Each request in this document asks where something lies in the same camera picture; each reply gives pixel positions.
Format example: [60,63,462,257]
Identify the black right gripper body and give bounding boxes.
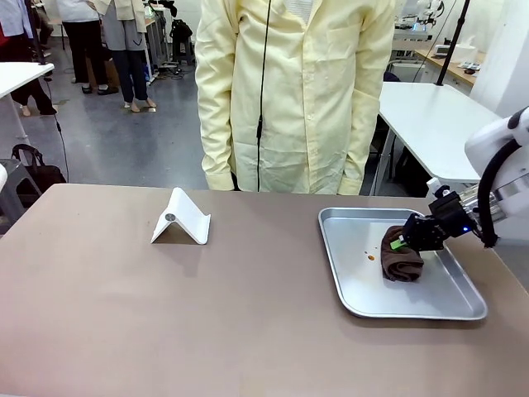
[412,193,473,252]

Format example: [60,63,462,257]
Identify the dark brown cloth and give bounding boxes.
[380,223,426,285]

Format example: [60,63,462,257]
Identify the silver metal tray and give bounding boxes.
[317,206,488,321]

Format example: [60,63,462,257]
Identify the large white table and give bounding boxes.
[376,81,503,196]

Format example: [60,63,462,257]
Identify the wooden desk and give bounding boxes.
[412,47,480,88]

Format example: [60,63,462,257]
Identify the white tissue box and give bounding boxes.
[453,36,488,64]

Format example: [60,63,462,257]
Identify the person in yellow coat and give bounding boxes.
[194,0,398,197]

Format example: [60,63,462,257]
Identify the black tripod pole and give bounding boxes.
[436,0,472,87]

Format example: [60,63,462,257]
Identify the white folded stand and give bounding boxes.
[150,186,212,246]

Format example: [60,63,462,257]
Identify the person in grey apron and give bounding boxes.
[98,0,159,113]

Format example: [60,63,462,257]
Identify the black bag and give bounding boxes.
[11,143,68,196]

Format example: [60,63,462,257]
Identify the person in black trousers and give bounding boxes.
[55,0,121,96]

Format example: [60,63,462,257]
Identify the grey stool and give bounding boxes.
[0,158,26,227]

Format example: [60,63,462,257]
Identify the small white table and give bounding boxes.
[0,61,55,140]

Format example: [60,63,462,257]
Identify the person in dark clothes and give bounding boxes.
[0,0,59,117]

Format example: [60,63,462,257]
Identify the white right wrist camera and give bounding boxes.
[426,178,452,200]

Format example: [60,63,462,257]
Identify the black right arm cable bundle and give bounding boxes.
[476,139,522,250]

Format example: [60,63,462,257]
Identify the black microphone cable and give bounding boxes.
[255,0,273,194]

